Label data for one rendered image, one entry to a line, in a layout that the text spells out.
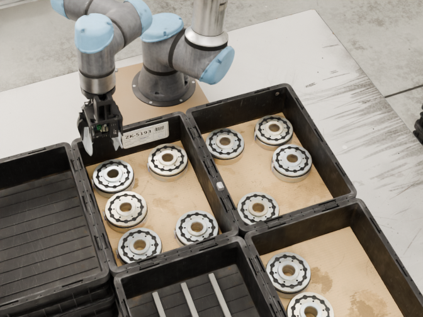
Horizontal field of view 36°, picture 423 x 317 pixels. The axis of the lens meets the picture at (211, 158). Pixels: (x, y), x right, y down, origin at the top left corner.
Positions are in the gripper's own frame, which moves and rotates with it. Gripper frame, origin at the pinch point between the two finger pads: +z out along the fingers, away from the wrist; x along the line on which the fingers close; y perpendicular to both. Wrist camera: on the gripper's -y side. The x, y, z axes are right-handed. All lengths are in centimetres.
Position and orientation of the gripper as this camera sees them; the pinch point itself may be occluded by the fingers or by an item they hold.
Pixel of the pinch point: (102, 146)
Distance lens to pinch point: 154.5
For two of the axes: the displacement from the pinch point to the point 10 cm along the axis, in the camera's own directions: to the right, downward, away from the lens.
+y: 3.6, 6.7, -6.5
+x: 9.3, -2.2, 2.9
